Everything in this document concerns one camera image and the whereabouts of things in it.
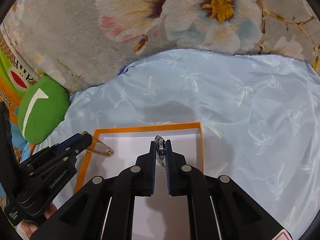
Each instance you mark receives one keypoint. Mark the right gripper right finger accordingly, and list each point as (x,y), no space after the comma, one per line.
(218,208)

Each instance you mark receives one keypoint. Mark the grey floral blanket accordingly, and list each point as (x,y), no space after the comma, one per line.
(83,43)

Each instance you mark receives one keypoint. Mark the light blue palm bedsheet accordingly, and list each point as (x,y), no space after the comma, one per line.
(259,117)

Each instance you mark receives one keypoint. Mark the orange green cartoon sheet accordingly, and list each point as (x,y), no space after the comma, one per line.
(16,78)

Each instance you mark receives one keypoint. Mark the green plush pillow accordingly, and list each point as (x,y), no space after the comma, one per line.
(42,109)

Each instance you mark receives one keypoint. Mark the silver wristwatch blue dial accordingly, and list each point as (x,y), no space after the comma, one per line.
(160,150)

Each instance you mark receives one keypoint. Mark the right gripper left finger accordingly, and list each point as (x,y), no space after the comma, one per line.
(103,208)

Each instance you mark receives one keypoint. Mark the orange cardboard box tray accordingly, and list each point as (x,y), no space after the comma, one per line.
(159,216)

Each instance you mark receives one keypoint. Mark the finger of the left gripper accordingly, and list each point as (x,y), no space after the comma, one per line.
(74,145)

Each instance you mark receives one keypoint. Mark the person's left hand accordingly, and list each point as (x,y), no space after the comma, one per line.
(26,228)

